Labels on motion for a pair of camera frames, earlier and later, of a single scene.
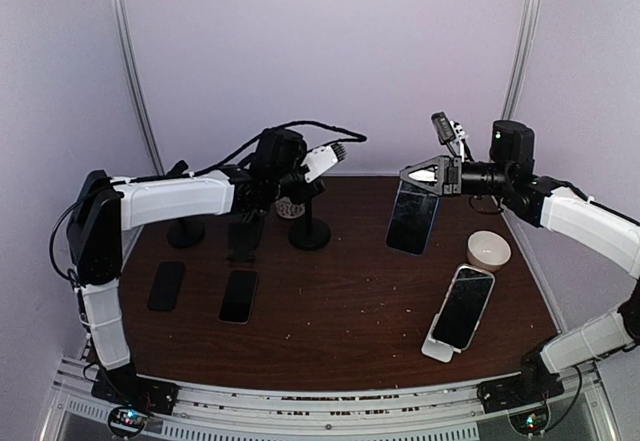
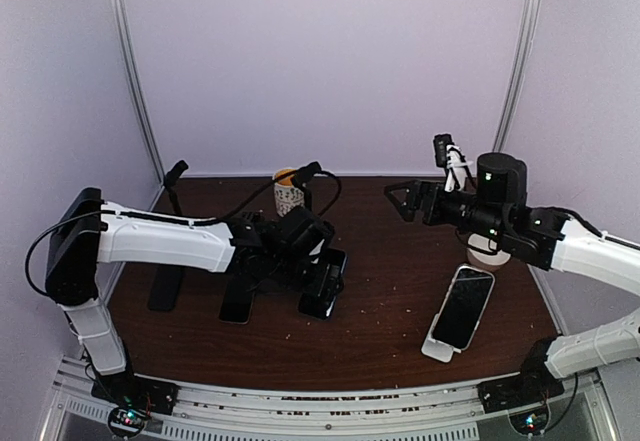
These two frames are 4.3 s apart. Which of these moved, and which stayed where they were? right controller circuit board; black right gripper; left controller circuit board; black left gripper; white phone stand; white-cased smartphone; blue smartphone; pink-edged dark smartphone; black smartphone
Moved: blue smartphone; black right gripper; black left gripper
Stayed: pink-edged dark smartphone; right controller circuit board; white phone stand; black smartphone; white-cased smartphone; left controller circuit board
